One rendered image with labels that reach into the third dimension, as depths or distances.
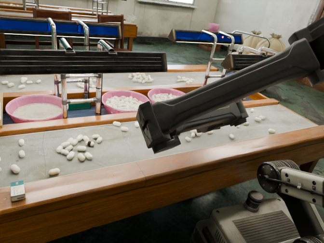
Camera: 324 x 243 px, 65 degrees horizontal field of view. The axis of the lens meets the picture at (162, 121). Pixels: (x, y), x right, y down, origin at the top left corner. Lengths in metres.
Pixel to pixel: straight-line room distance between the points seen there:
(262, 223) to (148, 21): 5.93
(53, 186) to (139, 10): 5.94
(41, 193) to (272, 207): 1.06
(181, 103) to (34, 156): 0.69
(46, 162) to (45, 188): 0.16
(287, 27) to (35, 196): 5.91
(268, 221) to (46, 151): 1.02
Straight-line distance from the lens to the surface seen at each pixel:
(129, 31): 3.98
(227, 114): 0.78
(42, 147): 1.08
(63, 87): 1.16
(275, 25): 6.44
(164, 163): 0.98
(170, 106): 0.48
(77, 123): 1.18
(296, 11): 6.21
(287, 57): 0.52
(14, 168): 0.97
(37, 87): 1.60
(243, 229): 1.26
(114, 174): 0.90
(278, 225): 1.36
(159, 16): 6.84
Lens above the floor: 1.36
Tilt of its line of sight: 29 degrees down
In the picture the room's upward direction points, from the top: 10 degrees clockwise
